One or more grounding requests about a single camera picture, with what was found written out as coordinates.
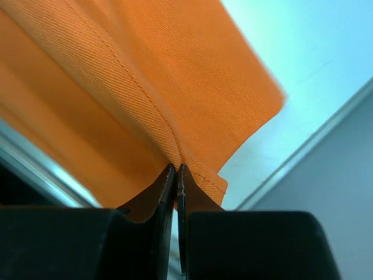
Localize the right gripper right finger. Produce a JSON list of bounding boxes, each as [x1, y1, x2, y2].
[[177, 164, 224, 274]]

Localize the aluminium rail frame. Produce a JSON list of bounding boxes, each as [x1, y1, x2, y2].
[[1, 80, 372, 209]]

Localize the orange trousers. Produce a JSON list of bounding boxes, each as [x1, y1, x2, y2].
[[1, 1, 284, 207]]

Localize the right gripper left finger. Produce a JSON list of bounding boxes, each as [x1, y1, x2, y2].
[[117, 164, 176, 279]]

